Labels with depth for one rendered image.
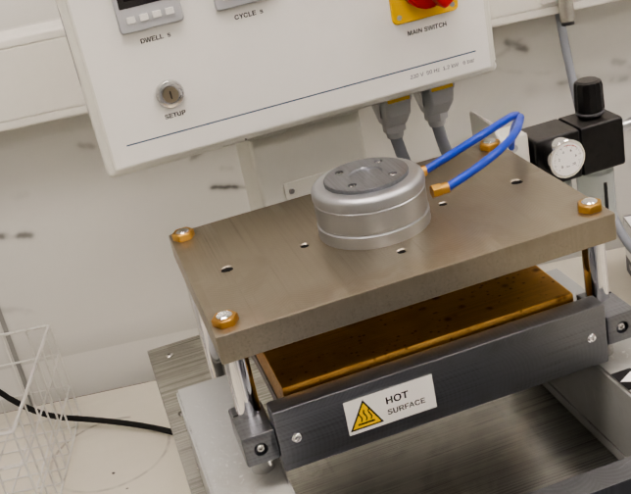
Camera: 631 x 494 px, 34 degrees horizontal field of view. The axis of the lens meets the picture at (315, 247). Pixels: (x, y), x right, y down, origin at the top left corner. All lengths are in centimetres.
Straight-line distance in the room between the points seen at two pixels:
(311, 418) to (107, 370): 73
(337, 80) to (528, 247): 23
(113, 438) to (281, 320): 64
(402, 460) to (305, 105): 28
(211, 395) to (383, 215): 20
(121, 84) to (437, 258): 28
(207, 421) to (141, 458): 45
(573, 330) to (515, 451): 13
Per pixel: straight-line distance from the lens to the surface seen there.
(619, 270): 129
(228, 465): 70
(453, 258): 65
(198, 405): 77
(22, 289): 131
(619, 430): 74
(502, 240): 67
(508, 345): 67
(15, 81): 116
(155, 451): 119
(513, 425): 80
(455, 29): 84
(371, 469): 78
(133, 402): 129
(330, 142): 86
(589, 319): 69
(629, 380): 72
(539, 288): 71
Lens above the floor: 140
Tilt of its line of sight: 24 degrees down
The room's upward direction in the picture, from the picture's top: 12 degrees counter-clockwise
